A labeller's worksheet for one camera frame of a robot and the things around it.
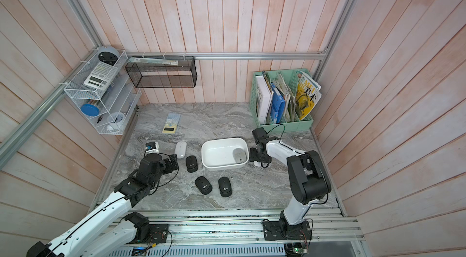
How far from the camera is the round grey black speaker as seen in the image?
814mm

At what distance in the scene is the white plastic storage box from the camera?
0.91 m

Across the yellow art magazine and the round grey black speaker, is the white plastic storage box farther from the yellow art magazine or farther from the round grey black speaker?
the round grey black speaker

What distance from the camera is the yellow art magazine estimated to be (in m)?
0.97

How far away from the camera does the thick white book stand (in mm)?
921

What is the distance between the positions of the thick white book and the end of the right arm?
192mm
